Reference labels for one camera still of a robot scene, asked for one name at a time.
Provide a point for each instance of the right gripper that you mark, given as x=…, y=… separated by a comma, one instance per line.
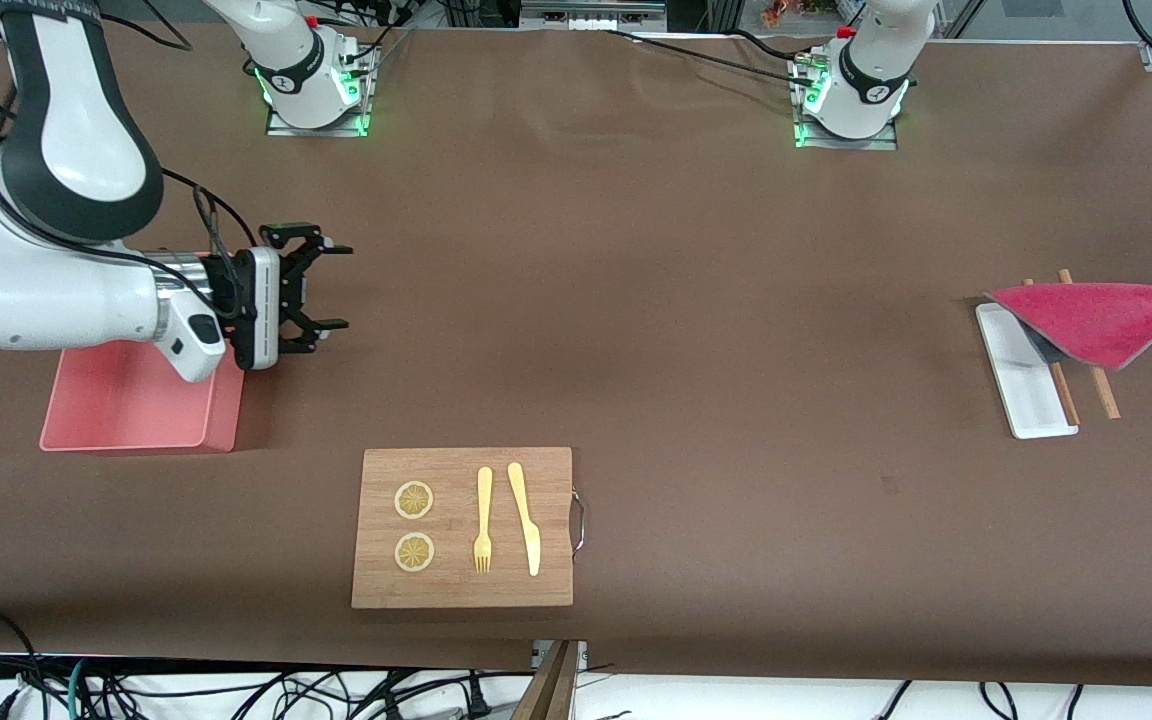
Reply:
x=290, y=297

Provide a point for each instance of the pink red cloth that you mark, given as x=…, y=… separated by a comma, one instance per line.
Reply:
x=1096, y=320

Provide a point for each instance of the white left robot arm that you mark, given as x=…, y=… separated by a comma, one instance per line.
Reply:
x=876, y=60

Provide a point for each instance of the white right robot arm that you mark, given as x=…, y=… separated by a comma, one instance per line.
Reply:
x=66, y=130

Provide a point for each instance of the pink plastic bin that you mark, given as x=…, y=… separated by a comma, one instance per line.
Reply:
x=126, y=410

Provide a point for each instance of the white rectangular tray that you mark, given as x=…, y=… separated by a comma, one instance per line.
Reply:
x=1021, y=390

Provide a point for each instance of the lemon slice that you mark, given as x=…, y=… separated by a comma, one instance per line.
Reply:
x=414, y=500
x=414, y=552

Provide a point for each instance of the wooden cutting board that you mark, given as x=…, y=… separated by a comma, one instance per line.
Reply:
x=461, y=530

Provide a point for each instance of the yellow plastic fork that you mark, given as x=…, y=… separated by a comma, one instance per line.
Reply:
x=483, y=520

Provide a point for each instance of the yellow plastic knife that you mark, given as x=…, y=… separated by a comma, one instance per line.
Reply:
x=526, y=520

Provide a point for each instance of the wooden beam below table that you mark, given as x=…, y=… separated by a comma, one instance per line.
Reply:
x=548, y=690

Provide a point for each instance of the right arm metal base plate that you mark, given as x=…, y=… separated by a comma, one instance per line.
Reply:
x=281, y=125

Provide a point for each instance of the metal table edge bracket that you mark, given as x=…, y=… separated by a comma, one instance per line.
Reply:
x=581, y=655

